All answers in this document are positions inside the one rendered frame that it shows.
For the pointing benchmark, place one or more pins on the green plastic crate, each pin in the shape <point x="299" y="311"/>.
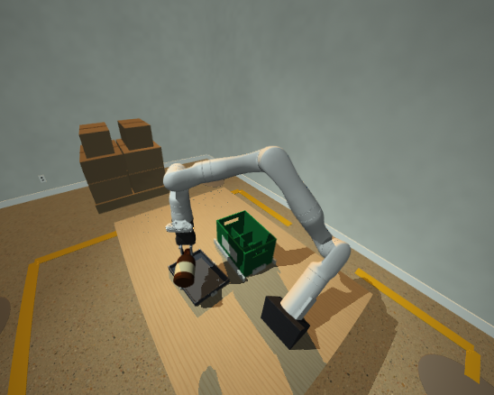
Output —
<point x="247" y="231"/>

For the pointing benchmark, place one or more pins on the dark brown bottle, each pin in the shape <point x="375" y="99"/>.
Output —
<point x="185" y="270"/>

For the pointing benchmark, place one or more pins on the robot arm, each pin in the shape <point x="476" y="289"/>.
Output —
<point x="275" y="162"/>

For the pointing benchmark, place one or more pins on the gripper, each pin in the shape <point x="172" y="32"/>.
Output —
<point x="183" y="226"/>

